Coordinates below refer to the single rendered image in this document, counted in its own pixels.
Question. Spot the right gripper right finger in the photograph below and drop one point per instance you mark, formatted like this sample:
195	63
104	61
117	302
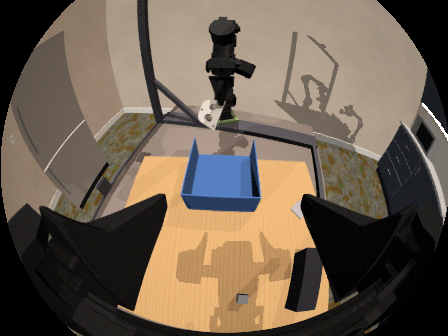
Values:
349	243

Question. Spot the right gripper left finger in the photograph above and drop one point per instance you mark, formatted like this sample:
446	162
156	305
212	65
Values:
116	248

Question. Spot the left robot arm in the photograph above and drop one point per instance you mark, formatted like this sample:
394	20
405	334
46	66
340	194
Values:
223	33

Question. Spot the blue open-top tray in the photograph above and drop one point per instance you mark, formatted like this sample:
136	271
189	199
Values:
219	180

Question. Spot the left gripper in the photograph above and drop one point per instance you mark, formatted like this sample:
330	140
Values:
221	60

